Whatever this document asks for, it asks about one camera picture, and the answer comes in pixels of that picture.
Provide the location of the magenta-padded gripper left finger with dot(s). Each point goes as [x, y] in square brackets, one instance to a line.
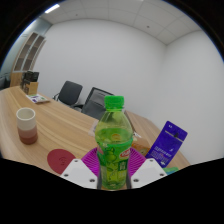
[78, 173]

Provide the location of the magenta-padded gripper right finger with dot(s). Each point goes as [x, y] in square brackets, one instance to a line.
[148, 171]

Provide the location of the green drink bottle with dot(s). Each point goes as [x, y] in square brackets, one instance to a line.
[113, 140]

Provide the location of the flat round red coaster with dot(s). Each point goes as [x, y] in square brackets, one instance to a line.
[60, 160]

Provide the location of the purple package bag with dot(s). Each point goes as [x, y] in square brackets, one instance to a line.
[166, 143]

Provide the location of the wooden side desk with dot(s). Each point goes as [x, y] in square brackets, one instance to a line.
[141, 125]

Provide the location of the white and brown cup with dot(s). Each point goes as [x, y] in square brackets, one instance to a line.
[26, 125]

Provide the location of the grey mesh office chair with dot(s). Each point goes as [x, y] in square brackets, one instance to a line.
[95, 103]

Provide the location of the black office chair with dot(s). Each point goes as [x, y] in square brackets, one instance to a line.
[69, 92]

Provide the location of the white printed leaflet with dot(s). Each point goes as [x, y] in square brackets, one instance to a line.
[37, 98]

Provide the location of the tan cardboard box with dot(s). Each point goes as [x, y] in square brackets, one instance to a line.
[32, 88]

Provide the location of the dark brown box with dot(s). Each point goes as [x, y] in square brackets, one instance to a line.
[23, 81]

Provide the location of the wooden shelf cabinet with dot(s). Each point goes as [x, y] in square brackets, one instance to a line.
[28, 53]

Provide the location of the ceiling light panel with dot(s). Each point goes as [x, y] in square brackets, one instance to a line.
[52, 8]

